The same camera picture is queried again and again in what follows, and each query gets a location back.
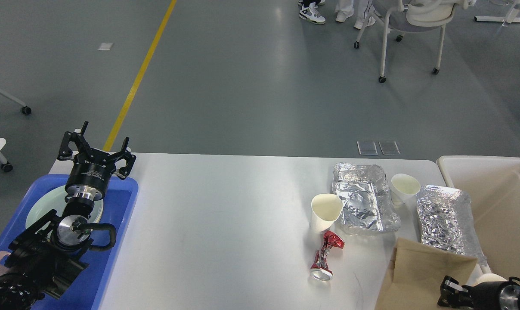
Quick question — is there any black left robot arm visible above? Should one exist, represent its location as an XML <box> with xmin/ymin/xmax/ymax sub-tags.
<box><xmin>0</xmin><ymin>121</ymin><xmax>136</xmax><ymax>310</ymax></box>

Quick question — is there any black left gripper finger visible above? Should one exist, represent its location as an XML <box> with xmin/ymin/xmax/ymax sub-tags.
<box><xmin>108</xmin><ymin>137</ymin><xmax>136</xmax><ymax>179</ymax></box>
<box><xmin>57</xmin><ymin>121</ymin><xmax>90</xmax><ymax>162</ymax></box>

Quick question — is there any white frame base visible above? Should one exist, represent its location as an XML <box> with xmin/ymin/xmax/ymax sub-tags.
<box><xmin>473</xmin><ymin>0</ymin><xmax>520</xmax><ymax>26</ymax></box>

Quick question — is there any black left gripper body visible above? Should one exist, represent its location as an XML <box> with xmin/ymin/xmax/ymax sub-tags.
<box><xmin>65</xmin><ymin>149</ymin><xmax>124</xmax><ymax>202</ymax></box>

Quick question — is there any floor socket cover left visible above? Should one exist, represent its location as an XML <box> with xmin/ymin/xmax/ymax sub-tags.
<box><xmin>357</xmin><ymin>141</ymin><xmax>378</xmax><ymax>156</ymax></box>

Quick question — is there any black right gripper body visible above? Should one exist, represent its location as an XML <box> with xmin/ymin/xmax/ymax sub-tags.
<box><xmin>468</xmin><ymin>281</ymin><xmax>520</xmax><ymax>310</ymax></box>

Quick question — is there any white office chair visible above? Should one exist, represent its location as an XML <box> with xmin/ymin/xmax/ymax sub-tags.
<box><xmin>354</xmin><ymin>0</ymin><xmax>475</xmax><ymax>83</ymax></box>

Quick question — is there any floor socket cover right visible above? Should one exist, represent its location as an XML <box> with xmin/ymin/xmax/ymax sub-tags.
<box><xmin>378</xmin><ymin>141</ymin><xmax>401</xmax><ymax>155</ymax></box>

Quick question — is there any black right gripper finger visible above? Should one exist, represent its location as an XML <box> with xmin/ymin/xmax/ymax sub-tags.
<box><xmin>441</xmin><ymin>276</ymin><xmax>471</xmax><ymax>298</ymax></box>
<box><xmin>437</xmin><ymin>293</ymin><xmax>474</xmax><ymax>309</ymax></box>

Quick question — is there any light green plate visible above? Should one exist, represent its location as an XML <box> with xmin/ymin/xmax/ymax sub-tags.
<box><xmin>25</xmin><ymin>186</ymin><xmax>103</xmax><ymax>228</ymax></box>

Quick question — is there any beige plastic bin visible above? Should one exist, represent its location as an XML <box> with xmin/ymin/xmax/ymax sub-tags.
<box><xmin>437</xmin><ymin>155</ymin><xmax>520</xmax><ymax>277</ymax></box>

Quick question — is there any white sneaker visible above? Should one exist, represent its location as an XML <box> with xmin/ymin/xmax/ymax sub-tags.
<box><xmin>299</xmin><ymin>0</ymin><xmax>326</xmax><ymax>24</ymax></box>

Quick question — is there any crushed red soda can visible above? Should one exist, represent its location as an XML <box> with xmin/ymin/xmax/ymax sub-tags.
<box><xmin>310</xmin><ymin>230</ymin><xmax>345</xmax><ymax>281</ymax></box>

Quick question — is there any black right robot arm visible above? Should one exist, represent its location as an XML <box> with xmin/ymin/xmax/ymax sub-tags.
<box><xmin>437</xmin><ymin>273</ymin><xmax>520</xmax><ymax>310</ymax></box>

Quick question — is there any aluminium foil tray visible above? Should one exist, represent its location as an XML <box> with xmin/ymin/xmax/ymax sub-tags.
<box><xmin>417</xmin><ymin>185</ymin><xmax>488</xmax><ymax>267</ymax></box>
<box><xmin>331</xmin><ymin>163</ymin><xmax>401</xmax><ymax>235</ymax></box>

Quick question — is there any white chair leg with caster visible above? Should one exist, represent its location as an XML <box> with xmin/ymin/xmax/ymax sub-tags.
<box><xmin>0</xmin><ymin>88</ymin><xmax>32</xmax><ymax>115</ymax></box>

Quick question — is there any floor socket cover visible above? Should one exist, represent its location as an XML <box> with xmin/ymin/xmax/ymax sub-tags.
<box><xmin>357</xmin><ymin>141</ymin><xmax>378</xmax><ymax>156</ymax></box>
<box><xmin>378</xmin><ymin>141</ymin><xmax>401</xmax><ymax>155</ymax></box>

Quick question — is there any white paper cup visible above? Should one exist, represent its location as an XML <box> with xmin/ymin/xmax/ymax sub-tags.
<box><xmin>474</xmin><ymin>273</ymin><xmax>508</xmax><ymax>286</ymax></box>
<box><xmin>389</xmin><ymin>174</ymin><xmax>421</xmax><ymax>206</ymax></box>

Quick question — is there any blue plastic tray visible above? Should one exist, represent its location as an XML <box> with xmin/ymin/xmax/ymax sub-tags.
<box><xmin>0</xmin><ymin>174</ymin><xmax>139</xmax><ymax>310</ymax></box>

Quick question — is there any white shoe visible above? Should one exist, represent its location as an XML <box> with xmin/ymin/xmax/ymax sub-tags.
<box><xmin>354</xmin><ymin>16</ymin><xmax>376</xmax><ymax>30</ymax></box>
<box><xmin>335</xmin><ymin>11</ymin><xmax>354</xmax><ymax>23</ymax></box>

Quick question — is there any white paper cup under arm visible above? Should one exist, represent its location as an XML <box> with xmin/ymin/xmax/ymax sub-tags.
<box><xmin>310</xmin><ymin>193</ymin><xmax>343</xmax><ymax>234</ymax></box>

